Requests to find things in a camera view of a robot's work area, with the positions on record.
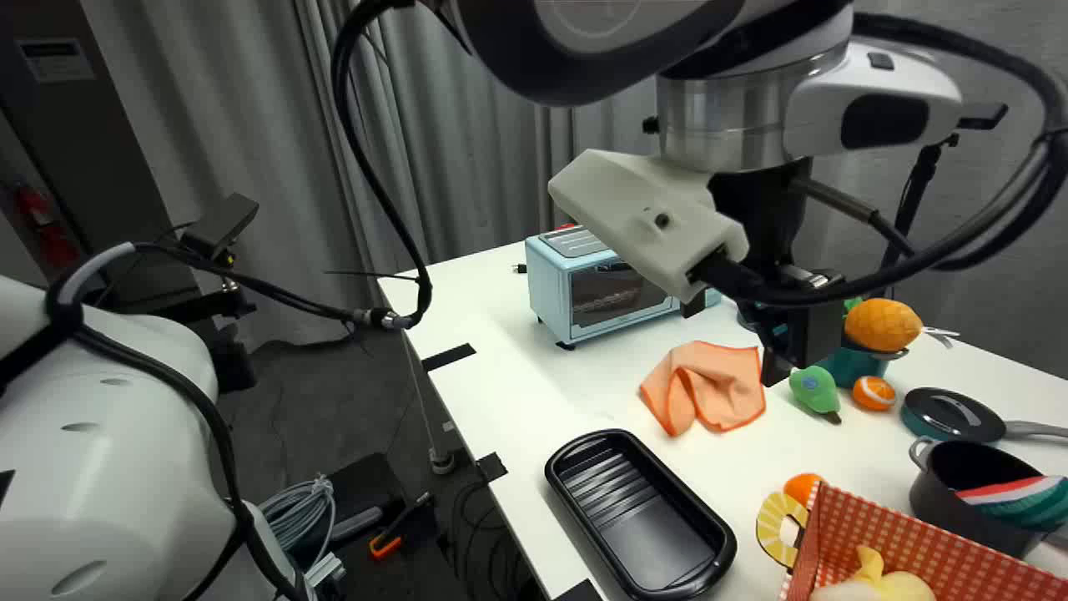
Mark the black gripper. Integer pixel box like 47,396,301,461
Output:
710,164,852,387

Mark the green plush toy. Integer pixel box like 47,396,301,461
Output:
787,360,843,428

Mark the orange and teal plush toy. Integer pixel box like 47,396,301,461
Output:
828,292,929,390

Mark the orange slice toy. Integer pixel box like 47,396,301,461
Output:
847,372,902,418

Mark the small orange ball toy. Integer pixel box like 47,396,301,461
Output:
781,469,828,510

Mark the yellow lemon slice toy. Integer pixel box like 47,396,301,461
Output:
756,489,815,569

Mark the black plastic tray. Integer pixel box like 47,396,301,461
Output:
542,422,742,601

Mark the green white red striped toy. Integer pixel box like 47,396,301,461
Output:
959,475,1068,530

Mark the orange microfiber cloth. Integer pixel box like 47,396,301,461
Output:
639,338,772,439

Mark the teal frying pan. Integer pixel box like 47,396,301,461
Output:
899,385,1068,447

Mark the light blue toaster oven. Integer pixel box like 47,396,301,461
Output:
524,224,723,349

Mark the black cooking pot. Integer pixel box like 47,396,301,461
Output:
907,434,1068,562

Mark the black camera tripod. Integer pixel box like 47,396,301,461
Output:
867,100,1010,281

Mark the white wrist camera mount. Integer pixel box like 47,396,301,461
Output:
543,146,752,304

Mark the orange handled tool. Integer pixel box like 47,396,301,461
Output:
365,487,440,562

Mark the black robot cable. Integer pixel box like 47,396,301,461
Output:
0,0,1068,601

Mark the grey cable bundle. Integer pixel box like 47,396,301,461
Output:
261,475,346,594

